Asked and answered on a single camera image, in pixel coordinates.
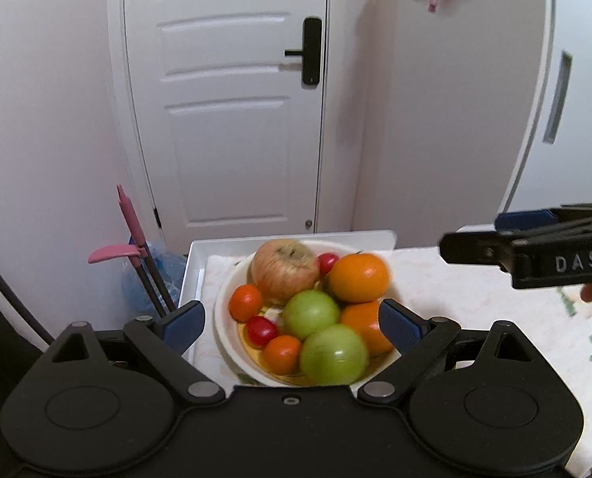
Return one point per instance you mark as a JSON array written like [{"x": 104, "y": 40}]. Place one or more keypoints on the small green apple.
[{"x": 310, "y": 314}]

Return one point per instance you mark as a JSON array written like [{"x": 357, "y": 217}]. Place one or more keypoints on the medium tangerine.
[{"x": 282, "y": 353}]

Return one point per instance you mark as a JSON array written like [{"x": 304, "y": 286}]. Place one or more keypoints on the floral tablecloth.
[{"x": 450, "y": 289}]

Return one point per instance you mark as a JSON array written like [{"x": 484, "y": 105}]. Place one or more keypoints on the red yellow apple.
[{"x": 285, "y": 271}]

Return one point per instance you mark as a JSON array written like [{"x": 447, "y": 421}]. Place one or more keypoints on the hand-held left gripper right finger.
[{"x": 400, "y": 323}]

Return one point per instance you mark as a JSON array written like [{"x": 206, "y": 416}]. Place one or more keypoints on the medium orange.
[{"x": 365, "y": 326}]

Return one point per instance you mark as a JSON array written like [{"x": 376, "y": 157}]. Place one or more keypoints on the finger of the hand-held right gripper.
[
  {"x": 475, "y": 249},
  {"x": 525, "y": 219}
]

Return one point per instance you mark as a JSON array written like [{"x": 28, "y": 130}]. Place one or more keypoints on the cream duck print bowl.
[{"x": 223, "y": 308}]

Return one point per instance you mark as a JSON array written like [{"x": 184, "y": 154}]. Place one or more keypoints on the small red plum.
[{"x": 328, "y": 261}]

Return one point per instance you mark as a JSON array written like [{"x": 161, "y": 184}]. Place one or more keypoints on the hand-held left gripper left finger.
[{"x": 186, "y": 323}]

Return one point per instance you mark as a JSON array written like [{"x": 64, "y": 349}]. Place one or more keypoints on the large red plum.
[{"x": 262, "y": 331}]

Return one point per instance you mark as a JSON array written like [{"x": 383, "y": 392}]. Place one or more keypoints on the blue plastic water bottle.
[{"x": 151, "y": 279}]

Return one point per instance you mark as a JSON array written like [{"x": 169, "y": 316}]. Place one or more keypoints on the large green apple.
[{"x": 333, "y": 356}]

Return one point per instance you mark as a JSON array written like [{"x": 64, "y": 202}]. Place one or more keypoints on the white panel door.
[{"x": 226, "y": 94}]

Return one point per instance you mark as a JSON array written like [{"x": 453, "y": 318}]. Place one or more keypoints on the small tangerine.
[{"x": 246, "y": 302}]

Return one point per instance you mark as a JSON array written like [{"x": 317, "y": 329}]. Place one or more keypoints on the large orange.
[{"x": 359, "y": 277}]

